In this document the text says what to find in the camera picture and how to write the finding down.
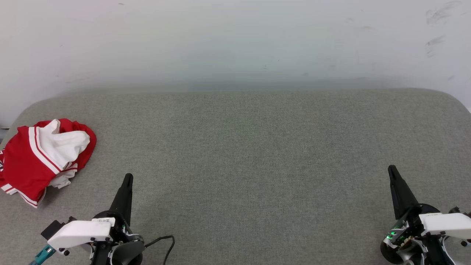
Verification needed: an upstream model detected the thin black cable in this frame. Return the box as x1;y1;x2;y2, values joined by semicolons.
145;235;176;265

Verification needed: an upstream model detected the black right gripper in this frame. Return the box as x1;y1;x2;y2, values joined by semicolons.
380;165;442;265

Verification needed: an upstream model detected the teal cable connector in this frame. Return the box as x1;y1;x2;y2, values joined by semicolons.
29;245;57;265

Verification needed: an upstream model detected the red and white garment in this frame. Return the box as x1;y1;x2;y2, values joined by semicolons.
0;118;97;209

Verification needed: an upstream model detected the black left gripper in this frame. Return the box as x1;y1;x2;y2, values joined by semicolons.
91;173;145;265

